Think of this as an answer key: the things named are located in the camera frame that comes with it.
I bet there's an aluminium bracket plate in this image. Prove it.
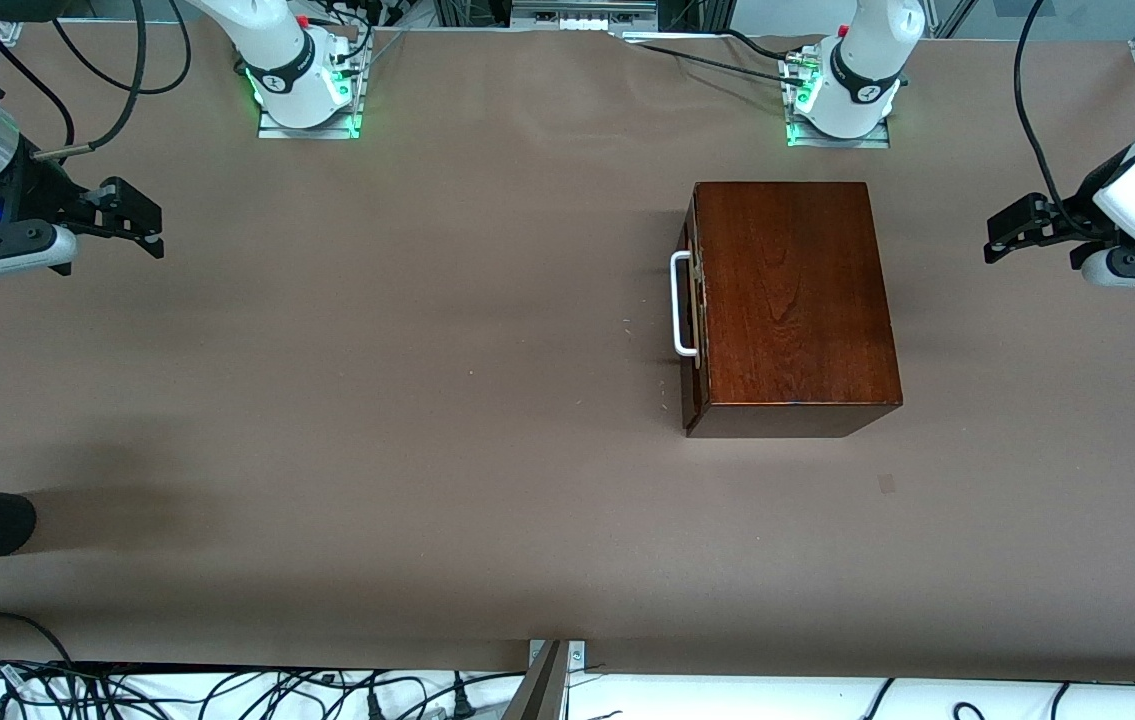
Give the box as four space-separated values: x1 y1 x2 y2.
527 640 588 673

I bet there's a wooden drawer with white handle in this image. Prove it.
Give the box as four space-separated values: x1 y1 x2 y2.
670 210 708 426

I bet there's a brown table cover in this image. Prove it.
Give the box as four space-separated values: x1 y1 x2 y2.
0 20 1135 686

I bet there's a white sheet under cables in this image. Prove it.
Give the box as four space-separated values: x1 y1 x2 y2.
0 655 1135 720

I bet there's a black looped cable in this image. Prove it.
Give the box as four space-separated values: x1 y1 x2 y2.
0 611 78 669

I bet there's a black cable on table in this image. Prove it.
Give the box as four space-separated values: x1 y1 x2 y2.
640 30 810 87

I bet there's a white power strip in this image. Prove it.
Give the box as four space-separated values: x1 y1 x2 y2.
512 0 658 32

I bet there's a grey metal beam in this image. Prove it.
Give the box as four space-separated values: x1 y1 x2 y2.
502 642 570 720

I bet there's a dark brown wooden cabinet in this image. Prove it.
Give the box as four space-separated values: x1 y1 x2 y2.
684 181 904 439

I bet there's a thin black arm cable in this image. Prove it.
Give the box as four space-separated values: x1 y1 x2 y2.
0 20 76 147

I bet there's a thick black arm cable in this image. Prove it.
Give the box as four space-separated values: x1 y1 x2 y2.
32 0 150 163

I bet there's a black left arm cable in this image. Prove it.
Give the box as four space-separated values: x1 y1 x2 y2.
1014 0 1120 241

